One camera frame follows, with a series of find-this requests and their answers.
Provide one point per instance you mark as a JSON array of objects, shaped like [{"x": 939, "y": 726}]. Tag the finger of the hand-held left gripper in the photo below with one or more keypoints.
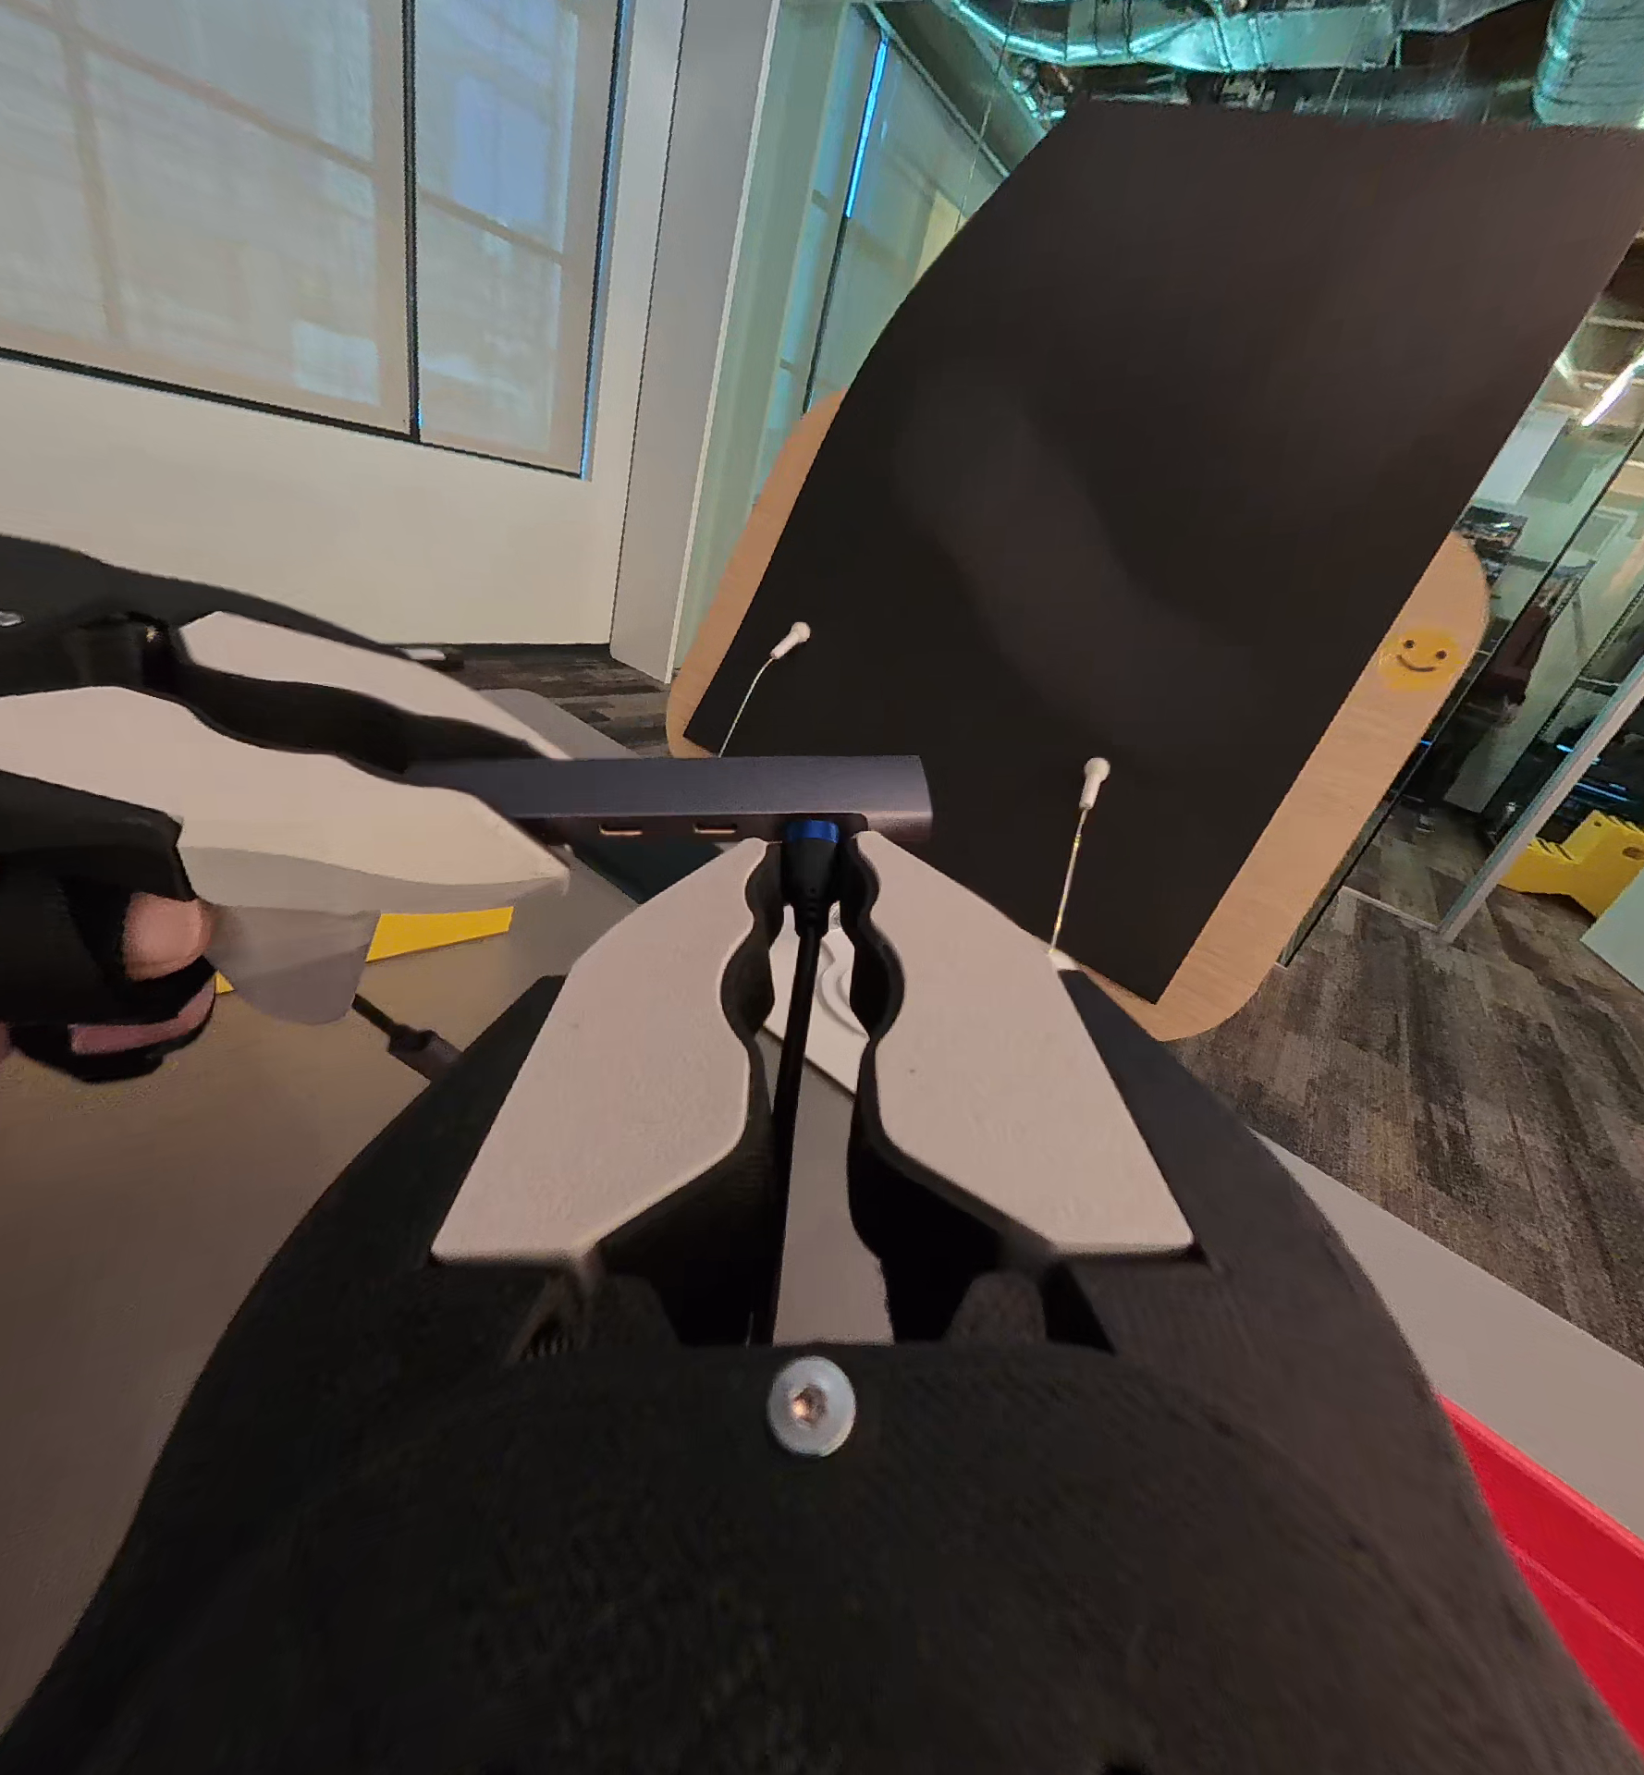
[
  {"x": 211, "y": 777},
  {"x": 407, "y": 686}
]

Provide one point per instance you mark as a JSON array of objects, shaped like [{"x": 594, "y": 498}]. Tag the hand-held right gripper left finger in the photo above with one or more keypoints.
[{"x": 600, "y": 1094}]

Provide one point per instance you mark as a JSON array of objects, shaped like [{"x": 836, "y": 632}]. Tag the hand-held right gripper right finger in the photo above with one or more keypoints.
[{"x": 1015, "y": 1094}]

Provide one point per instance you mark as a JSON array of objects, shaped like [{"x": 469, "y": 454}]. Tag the yellow plastic bin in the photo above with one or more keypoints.
[{"x": 447, "y": 933}]

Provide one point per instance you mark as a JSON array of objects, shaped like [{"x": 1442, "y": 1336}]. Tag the grey usb hub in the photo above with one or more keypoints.
[{"x": 767, "y": 781}]

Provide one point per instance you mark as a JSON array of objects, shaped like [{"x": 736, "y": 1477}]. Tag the red plastic bin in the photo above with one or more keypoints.
[{"x": 1598, "y": 1593}]

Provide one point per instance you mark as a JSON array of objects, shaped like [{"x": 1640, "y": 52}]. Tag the dark blue flat pad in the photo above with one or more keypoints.
[{"x": 640, "y": 866}]

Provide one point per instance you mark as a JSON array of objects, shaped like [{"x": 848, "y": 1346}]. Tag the metal rod with white cap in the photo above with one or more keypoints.
[
  {"x": 1097, "y": 773},
  {"x": 795, "y": 639}
]

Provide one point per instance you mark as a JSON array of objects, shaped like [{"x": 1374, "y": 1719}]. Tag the window with white blind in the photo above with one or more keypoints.
[{"x": 211, "y": 208}]

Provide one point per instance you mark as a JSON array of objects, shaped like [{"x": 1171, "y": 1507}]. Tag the yellow smiley sticker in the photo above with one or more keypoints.
[{"x": 1393, "y": 652}]

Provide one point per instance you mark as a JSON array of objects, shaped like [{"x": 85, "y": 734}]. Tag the black wooden backdrop board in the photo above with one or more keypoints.
[{"x": 1182, "y": 487}]

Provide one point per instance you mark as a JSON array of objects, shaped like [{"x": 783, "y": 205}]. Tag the yellow stepped plastic object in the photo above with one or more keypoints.
[{"x": 1604, "y": 851}]

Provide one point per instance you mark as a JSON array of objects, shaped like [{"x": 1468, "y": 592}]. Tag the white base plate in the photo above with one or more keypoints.
[{"x": 839, "y": 1005}]

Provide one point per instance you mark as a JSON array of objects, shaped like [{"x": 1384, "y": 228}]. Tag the silver ventilation duct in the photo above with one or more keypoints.
[{"x": 1598, "y": 56}]

